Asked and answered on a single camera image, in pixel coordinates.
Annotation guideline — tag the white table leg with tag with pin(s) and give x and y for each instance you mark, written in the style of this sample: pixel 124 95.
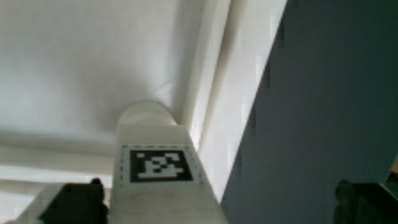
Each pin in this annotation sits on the white table leg with tag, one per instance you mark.
pixel 162 194

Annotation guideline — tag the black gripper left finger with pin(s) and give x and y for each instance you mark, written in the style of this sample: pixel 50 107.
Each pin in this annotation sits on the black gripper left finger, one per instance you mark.
pixel 76 206

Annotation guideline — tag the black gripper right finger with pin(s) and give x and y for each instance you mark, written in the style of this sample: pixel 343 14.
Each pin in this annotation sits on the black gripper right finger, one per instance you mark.
pixel 364 204

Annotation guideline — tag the white square tabletop part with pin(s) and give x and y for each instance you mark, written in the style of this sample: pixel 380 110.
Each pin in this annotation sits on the white square tabletop part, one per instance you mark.
pixel 98 53

